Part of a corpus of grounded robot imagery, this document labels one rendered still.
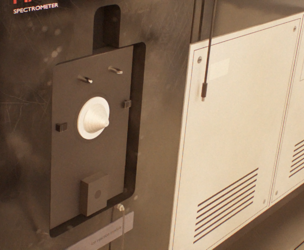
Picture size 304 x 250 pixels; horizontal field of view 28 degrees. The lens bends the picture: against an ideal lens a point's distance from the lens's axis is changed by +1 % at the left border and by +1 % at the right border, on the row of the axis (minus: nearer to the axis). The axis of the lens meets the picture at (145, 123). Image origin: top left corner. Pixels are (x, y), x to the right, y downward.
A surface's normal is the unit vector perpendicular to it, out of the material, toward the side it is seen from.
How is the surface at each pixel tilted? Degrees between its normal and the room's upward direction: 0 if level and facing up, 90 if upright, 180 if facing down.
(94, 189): 90
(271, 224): 0
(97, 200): 90
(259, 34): 90
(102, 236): 90
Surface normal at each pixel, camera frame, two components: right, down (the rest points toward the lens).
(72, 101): 0.77, 0.30
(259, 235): 0.07, -0.91
